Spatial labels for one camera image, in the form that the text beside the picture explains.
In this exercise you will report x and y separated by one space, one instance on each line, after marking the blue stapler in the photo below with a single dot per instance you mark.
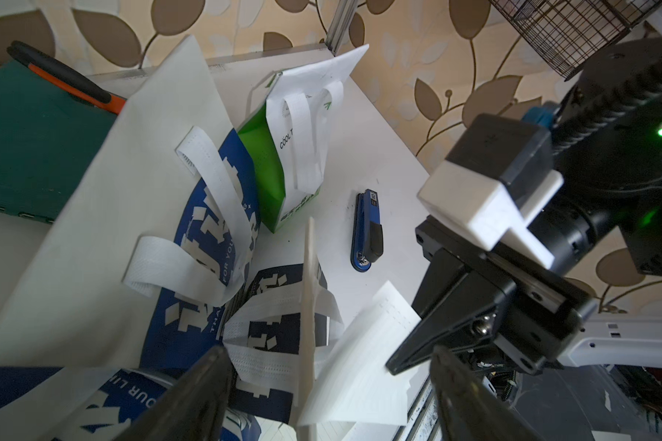
367 244

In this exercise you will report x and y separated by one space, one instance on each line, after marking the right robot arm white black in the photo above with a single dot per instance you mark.
607 145

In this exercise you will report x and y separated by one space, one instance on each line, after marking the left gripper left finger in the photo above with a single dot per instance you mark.
194 408

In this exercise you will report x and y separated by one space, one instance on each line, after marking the black wire basket right wall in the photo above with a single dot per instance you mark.
566 33

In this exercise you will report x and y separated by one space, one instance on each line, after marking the orange black utility knife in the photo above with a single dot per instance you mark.
64 77

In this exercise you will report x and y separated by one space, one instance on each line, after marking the green white bag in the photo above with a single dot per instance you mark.
288 137

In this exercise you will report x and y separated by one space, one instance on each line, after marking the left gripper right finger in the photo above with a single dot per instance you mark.
461 397

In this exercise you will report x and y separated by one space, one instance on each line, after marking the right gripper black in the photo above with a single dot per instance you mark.
490 308

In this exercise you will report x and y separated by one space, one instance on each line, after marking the dark blue bag white handles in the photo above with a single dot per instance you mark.
280 338

